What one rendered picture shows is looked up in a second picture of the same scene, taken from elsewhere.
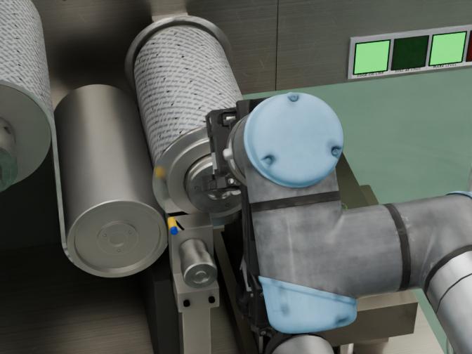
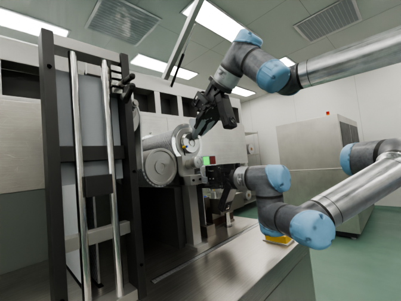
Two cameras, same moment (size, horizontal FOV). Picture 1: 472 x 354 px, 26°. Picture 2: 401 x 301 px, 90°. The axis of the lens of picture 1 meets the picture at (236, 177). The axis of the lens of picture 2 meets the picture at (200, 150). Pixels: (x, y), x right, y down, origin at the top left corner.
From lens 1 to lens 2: 93 cm
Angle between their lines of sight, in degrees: 51
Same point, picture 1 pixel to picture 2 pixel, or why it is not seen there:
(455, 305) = (312, 60)
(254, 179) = (243, 48)
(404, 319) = (241, 199)
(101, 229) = (156, 162)
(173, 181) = (177, 141)
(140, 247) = (168, 172)
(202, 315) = (194, 193)
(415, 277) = (292, 73)
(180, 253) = (186, 163)
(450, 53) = (206, 162)
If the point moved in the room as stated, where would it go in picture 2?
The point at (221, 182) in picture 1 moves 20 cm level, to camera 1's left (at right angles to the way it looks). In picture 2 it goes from (208, 105) to (145, 100)
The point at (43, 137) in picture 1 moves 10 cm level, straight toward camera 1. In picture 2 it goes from (136, 119) to (154, 110)
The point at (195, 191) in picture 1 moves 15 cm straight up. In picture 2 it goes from (185, 142) to (181, 100)
